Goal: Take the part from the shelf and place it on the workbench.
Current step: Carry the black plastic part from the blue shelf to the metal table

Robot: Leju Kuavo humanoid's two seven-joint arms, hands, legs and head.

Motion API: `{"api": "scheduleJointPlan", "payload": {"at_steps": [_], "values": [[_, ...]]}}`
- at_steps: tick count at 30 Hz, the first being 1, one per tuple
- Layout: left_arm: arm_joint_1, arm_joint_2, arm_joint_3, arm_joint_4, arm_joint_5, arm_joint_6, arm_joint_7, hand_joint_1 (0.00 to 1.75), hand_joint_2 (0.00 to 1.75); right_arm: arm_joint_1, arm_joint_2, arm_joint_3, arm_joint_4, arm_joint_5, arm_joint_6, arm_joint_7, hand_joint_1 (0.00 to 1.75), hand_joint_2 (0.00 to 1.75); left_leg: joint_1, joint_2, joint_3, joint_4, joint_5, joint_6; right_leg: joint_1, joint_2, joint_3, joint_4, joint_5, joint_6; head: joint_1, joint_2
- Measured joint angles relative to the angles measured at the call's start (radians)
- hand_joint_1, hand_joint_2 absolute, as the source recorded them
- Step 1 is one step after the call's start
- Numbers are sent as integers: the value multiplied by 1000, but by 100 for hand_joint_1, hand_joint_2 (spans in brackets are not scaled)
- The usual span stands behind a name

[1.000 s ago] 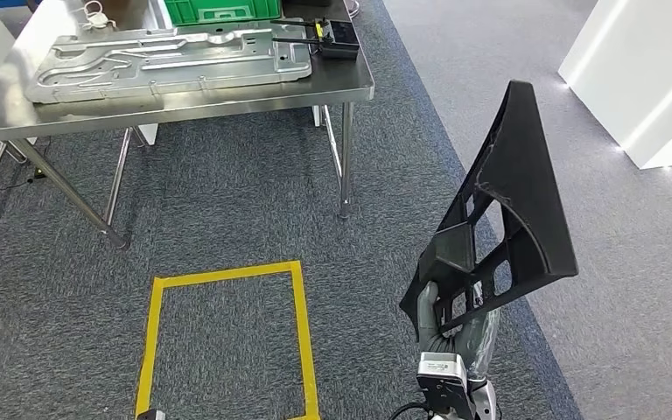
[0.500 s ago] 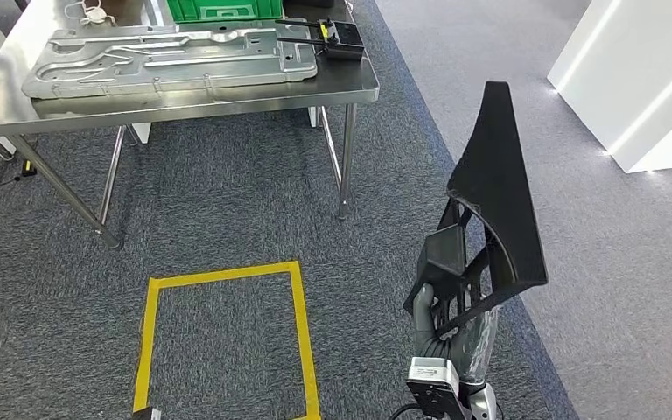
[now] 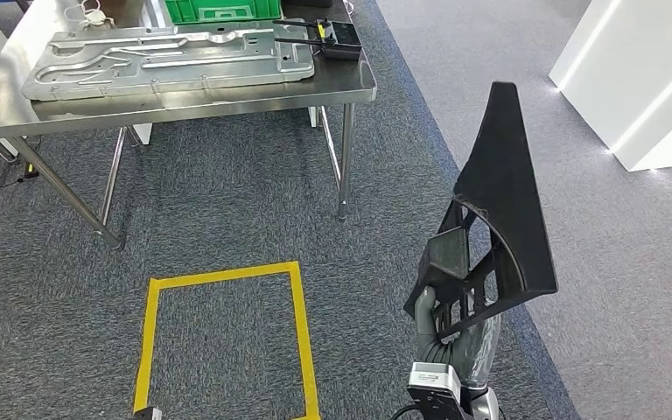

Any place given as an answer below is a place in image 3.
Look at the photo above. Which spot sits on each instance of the yellow floor tape rectangle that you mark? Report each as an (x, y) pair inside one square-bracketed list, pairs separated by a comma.
[(226, 275)]

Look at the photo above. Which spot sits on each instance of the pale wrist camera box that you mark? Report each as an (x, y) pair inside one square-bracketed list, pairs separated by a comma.
[(429, 377)]

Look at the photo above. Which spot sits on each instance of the black antenna remote controller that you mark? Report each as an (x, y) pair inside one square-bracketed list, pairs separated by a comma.
[(345, 40)]

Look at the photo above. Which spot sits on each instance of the white display pedestal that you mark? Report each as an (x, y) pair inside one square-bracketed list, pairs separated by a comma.
[(631, 75)]

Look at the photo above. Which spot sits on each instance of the green plastic crate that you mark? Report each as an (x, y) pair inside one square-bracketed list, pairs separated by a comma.
[(220, 11)]

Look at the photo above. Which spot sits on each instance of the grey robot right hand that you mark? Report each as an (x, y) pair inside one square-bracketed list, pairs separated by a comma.
[(475, 353)]

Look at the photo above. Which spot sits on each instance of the white face mask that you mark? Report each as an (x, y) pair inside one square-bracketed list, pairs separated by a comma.
[(93, 17)]

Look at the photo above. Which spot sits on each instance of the black camera bracket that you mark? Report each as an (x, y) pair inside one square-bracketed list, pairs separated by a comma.
[(440, 406)]

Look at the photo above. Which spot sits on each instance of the black plastic car trim part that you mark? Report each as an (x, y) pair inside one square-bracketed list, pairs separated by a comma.
[(504, 174)]

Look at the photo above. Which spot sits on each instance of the stamped grey metal panel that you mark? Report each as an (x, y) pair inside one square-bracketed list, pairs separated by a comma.
[(168, 64)]

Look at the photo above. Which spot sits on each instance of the small black and white box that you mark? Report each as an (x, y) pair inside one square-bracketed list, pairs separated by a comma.
[(147, 414)]

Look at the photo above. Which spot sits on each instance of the steel workbench table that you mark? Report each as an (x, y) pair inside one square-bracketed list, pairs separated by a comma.
[(336, 81)]

